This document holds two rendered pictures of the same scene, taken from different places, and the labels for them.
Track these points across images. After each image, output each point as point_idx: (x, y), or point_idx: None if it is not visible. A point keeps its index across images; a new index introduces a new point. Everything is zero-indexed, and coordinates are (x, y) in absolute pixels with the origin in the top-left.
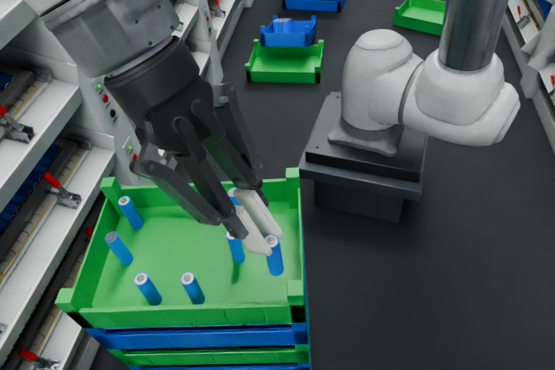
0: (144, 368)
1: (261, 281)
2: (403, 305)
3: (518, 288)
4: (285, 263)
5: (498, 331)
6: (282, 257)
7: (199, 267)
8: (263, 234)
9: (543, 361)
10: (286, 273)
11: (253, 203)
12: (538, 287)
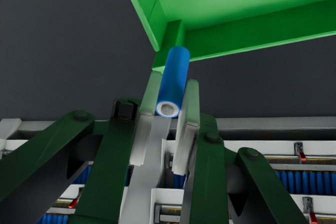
0: None
1: None
2: None
3: (333, 69)
4: None
5: (294, 54)
6: None
7: None
8: (187, 82)
9: (273, 76)
10: (226, 4)
11: (175, 151)
12: (333, 81)
